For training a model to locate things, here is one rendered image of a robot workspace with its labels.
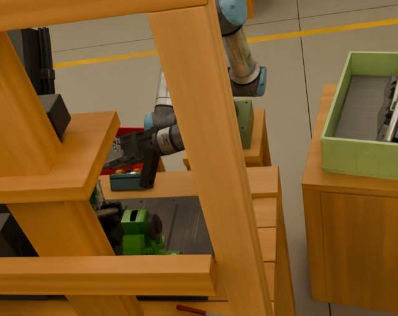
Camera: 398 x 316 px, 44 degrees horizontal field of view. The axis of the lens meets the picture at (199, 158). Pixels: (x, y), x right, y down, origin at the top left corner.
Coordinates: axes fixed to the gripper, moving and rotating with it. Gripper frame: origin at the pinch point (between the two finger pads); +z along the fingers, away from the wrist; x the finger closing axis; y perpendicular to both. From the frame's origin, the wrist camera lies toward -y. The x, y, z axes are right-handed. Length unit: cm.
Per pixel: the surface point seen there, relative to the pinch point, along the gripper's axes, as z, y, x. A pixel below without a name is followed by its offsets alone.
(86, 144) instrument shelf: -21.8, -1.0, 37.4
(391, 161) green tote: -73, -16, -65
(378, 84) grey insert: -75, 19, -106
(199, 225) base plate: -11.0, -22.5, -30.6
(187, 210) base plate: -5.7, -16.3, -34.5
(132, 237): -7.5, -21.7, 6.0
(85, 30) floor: 201, 213, -307
